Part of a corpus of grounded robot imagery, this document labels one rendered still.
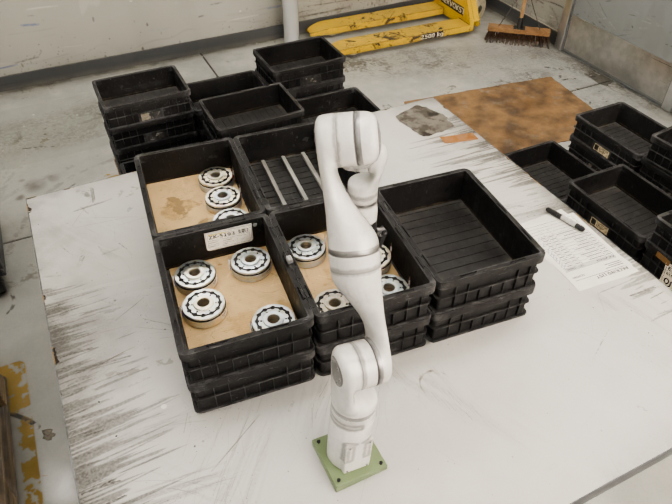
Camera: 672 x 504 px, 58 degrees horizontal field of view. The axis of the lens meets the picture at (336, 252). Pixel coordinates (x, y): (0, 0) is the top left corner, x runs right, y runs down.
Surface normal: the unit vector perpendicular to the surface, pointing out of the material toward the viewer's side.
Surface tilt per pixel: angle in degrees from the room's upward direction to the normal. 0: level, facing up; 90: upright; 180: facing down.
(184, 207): 0
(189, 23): 90
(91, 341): 0
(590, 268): 0
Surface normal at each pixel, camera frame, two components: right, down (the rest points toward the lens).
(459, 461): 0.00, -0.74
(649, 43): -0.90, 0.29
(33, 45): 0.44, 0.61
